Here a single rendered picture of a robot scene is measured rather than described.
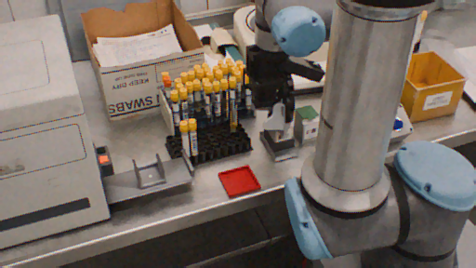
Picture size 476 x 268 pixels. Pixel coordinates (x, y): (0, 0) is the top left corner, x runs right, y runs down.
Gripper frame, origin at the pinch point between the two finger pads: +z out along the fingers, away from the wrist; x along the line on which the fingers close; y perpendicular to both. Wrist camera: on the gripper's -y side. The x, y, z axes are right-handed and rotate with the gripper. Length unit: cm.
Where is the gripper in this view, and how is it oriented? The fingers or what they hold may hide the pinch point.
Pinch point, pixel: (280, 124)
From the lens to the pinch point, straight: 110.0
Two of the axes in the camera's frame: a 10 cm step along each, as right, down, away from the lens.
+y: -9.4, 2.3, -2.7
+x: 3.5, 6.0, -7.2
